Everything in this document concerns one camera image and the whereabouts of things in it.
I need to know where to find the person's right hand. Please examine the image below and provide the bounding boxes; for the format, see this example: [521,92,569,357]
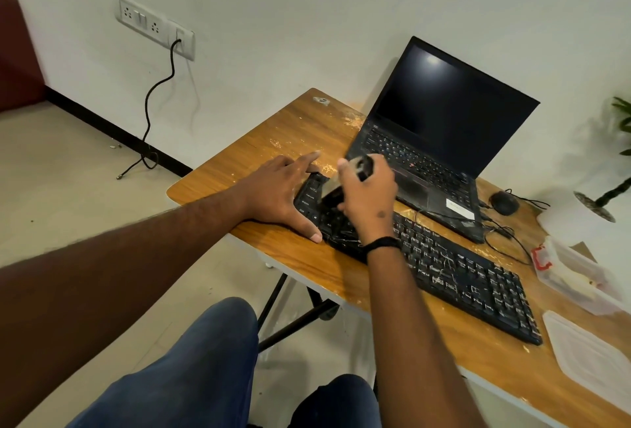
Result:
[337,154,399,246]

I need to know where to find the person's left hand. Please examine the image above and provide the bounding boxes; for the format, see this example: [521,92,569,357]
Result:
[236,151,323,244]

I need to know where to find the black grey cleaning brush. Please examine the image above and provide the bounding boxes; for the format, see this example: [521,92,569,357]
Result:
[318,155,375,209]

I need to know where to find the black computer keyboard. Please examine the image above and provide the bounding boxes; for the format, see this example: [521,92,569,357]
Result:
[294,172,543,346]

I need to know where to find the person's right forearm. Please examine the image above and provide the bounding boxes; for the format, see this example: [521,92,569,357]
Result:
[364,244,490,428]

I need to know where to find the person's left forearm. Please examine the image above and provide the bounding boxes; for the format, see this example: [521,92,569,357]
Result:
[0,185,248,428]

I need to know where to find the black wristband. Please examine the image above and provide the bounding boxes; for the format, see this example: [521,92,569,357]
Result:
[362,236,403,254]

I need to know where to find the black laptop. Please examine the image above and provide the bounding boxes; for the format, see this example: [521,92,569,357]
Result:
[344,36,541,245]

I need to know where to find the black computer mouse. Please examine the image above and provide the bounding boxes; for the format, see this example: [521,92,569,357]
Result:
[489,190,521,217]

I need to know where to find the person's right leg blue jeans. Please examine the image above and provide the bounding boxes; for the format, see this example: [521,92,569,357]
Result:
[288,374,383,428]

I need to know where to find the person's leg blue jeans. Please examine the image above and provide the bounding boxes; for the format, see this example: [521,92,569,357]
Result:
[65,297,260,428]
[288,374,383,428]

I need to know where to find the person's left leg blue jeans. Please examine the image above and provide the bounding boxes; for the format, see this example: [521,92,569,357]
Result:
[65,297,260,428]

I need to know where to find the white plant pot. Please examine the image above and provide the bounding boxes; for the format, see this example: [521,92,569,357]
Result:
[536,190,618,248]

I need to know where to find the clear container with red clip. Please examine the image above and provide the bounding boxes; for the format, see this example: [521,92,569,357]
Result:
[531,235,628,316]

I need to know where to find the green potted plant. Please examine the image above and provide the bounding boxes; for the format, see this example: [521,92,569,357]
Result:
[574,96,631,224]

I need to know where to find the clear plastic container lid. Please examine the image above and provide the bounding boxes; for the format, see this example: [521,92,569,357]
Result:
[542,310,631,416]

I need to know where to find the dark red sofa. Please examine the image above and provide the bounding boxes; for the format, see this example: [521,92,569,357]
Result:
[0,0,46,113]

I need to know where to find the black table leg frame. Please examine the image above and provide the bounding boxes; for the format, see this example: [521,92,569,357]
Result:
[257,272,341,353]

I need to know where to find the black laptop cable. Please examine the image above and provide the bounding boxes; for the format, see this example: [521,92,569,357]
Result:
[414,200,534,267]

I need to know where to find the black mouse cable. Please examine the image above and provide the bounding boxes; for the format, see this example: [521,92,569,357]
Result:
[505,188,551,211]

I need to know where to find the black power cable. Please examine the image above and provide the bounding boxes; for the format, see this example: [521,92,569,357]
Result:
[116,38,183,181]

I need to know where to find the white wall socket panel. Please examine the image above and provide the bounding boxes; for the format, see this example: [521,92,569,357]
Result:
[114,0,196,62]

